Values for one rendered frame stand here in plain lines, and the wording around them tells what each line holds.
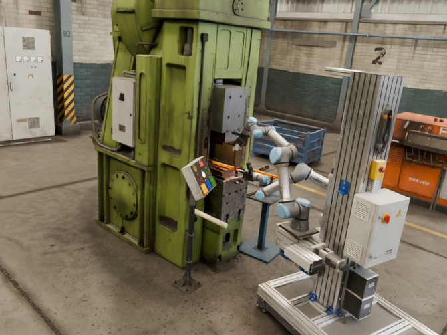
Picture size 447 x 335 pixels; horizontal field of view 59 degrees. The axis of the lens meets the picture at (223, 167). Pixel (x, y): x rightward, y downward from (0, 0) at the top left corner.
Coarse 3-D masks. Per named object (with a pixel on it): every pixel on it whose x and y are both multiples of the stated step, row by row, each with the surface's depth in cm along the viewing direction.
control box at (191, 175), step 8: (200, 160) 330; (184, 168) 310; (192, 168) 312; (200, 168) 325; (208, 168) 339; (184, 176) 312; (192, 176) 310; (200, 176) 320; (208, 176) 334; (192, 184) 312; (200, 184) 315; (192, 192) 313; (200, 192) 311; (208, 192) 323
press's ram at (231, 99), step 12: (228, 84) 374; (216, 96) 351; (228, 96) 348; (240, 96) 361; (216, 108) 353; (228, 108) 352; (240, 108) 365; (216, 120) 356; (228, 120) 356; (240, 120) 370
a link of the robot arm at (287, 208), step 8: (272, 152) 297; (280, 152) 292; (288, 152) 296; (272, 160) 297; (280, 160) 293; (288, 160) 296; (280, 168) 294; (280, 176) 294; (288, 176) 295; (280, 184) 295; (288, 184) 294; (280, 192) 295; (288, 192) 293; (280, 200) 295; (288, 200) 291; (280, 208) 292; (288, 208) 290; (296, 208) 293; (280, 216) 295; (288, 216) 290; (296, 216) 295
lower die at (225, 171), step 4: (212, 160) 400; (208, 164) 387; (212, 164) 388; (216, 164) 386; (212, 168) 379; (216, 168) 380; (220, 168) 378; (224, 168) 379; (228, 168) 377; (212, 172) 378; (220, 172) 371; (224, 172) 372; (228, 172) 377; (232, 172) 381; (224, 176) 374; (228, 176) 378
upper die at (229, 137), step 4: (212, 132) 369; (216, 132) 365; (228, 132) 361; (212, 136) 370; (216, 136) 366; (220, 136) 363; (224, 136) 360; (228, 136) 362; (232, 136) 367; (236, 136) 371; (220, 140) 364; (224, 140) 360; (228, 140) 364; (232, 140) 368
